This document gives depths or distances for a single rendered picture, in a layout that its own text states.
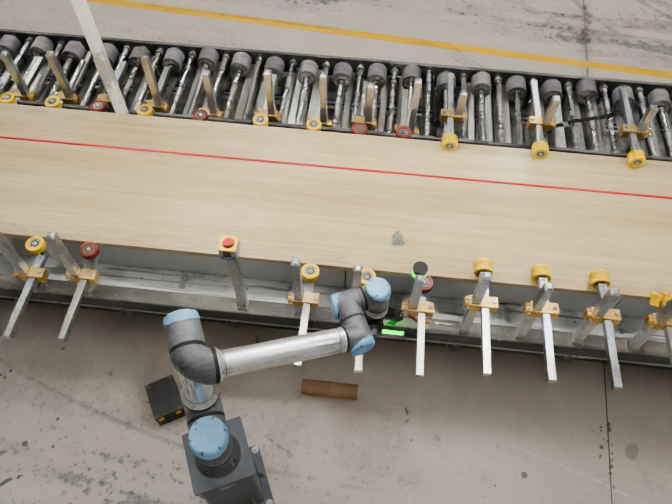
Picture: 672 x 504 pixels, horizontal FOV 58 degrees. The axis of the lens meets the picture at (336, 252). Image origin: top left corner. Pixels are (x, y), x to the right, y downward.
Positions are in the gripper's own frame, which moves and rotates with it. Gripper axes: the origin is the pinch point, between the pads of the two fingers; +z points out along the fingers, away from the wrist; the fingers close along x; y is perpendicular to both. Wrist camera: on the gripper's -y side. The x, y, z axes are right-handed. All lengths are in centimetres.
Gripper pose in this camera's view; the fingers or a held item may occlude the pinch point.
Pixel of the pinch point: (377, 331)
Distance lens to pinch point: 246.7
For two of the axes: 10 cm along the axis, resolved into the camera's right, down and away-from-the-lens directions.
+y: -10.0, 0.7, -0.5
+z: -0.1, 5.5, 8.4
